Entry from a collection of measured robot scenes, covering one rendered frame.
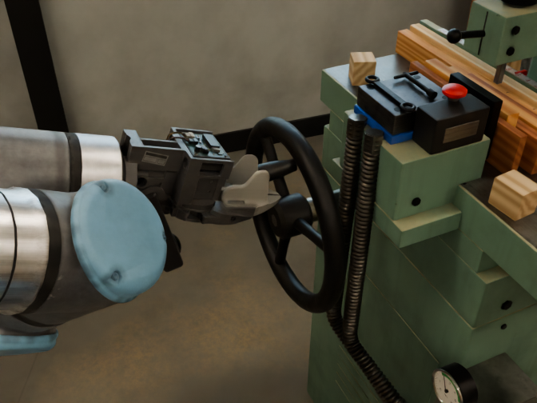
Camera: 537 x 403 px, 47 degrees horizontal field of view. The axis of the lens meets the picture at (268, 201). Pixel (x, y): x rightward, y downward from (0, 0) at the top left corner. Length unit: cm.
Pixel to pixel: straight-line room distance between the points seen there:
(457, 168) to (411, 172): 7
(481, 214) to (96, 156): 47
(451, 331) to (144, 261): 59
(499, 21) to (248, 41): 151
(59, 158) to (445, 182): 47
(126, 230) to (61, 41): 175
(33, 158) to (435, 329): 64
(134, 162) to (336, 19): 183
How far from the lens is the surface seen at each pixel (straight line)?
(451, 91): 78
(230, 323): 182
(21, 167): 61
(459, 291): 91
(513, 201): 79
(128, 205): 47
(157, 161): 66
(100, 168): 63
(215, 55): 230
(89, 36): 219
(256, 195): 73
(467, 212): 84
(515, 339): 102
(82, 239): 44
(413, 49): 113
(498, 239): 81
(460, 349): 96
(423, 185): 80
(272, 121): 85
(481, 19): 93
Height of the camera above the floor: 138
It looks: 38 degrees down
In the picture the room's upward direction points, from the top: straight up
